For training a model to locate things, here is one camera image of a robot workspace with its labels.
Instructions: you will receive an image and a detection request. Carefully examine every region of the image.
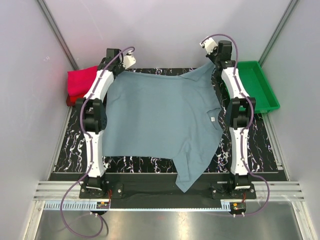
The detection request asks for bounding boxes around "grey blue t shirt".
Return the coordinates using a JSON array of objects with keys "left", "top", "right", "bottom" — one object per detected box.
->
[{"left": 102, "top": 62, "right": 223, "bottom": 192}]

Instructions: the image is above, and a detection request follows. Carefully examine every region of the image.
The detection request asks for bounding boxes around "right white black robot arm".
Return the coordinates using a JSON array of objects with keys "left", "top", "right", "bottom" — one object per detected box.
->
[{"left": 202, "top": 37, "right": 256, "bottom": 200}]

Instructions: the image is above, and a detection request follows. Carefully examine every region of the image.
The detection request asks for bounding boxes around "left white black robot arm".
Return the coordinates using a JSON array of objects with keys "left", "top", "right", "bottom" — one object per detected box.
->
[{"left": 75, "top": 48, "right": 125, "bottom": 198}]

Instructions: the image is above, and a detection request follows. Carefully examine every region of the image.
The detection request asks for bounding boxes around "folded pink t shirt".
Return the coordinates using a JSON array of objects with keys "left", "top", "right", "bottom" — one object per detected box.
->
[{"left": 67, "top": 66, "right": 98, "bottom": 97}]

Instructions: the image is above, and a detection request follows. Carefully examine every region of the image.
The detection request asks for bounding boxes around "green plastic tray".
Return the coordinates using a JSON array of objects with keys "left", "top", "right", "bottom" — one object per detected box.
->
[{"left": 221, "top": 60, "right": 280, "bottom": 114}]

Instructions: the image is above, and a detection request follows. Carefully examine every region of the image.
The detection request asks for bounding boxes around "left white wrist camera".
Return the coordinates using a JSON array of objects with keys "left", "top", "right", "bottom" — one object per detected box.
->
[{"left": 122, "top": 50, "right": 136, "bottom": 69}]

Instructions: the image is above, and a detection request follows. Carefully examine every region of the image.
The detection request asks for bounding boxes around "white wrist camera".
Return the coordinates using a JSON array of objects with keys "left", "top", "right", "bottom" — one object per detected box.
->
[
  {"left": 199, "top": 37, "right": 218, "bottom": 55},
  {"left": 122, "top": 50, "right": 136, "bottom": 69}
]

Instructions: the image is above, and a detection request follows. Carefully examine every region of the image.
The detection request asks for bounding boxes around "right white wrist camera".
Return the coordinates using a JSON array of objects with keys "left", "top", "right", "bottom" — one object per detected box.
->
[{"left": 199, "top": 37, "right": 218, "bottom": 55}]

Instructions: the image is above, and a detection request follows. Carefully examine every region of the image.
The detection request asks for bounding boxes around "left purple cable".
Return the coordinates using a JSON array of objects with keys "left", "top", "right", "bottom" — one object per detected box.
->
[{"left": 59, "top": 46, "right": 136, "bottom": 239}]

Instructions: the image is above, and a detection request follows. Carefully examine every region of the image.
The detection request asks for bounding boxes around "black mounting base plate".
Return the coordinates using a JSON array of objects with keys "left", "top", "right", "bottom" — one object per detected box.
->
[{"left": 79, "top": 181, "right": 257, "bottom": 200}]

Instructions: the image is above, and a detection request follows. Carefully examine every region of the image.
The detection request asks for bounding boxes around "white slotted cable duct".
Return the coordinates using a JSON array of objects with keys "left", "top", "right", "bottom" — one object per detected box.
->
[{"left": 43, "top": 200, "right": 231, "bottom": 212}]

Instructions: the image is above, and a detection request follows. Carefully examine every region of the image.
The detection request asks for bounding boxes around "aluminium frame rail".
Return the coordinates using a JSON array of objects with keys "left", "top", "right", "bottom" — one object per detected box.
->
[{"left": 33, "top": 181, "right": 305, "bottom": 202}]

